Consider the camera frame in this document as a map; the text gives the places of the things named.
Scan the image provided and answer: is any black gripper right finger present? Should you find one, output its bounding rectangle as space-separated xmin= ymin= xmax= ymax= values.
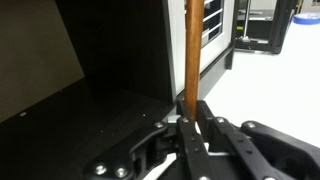
xmin=196 ymin=99 xmax=320 ymax=180

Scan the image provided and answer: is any white slatted cabinet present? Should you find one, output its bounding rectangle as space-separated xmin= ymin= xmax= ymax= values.
xmin=164 ymin=0 xmax=236 ymax=98

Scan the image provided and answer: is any wooden spoon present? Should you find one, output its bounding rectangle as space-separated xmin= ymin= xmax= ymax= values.
xmin=184 ymin=0 xmax=205 ymax=123

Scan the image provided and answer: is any black metal frame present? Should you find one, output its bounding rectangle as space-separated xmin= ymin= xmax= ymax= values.
xmin=229 ymin=0 xmax=298 ymax=55

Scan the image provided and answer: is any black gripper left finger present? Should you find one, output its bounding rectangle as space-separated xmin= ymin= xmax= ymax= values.
xmin=83 ymin=99 xmax=218 ymax=180

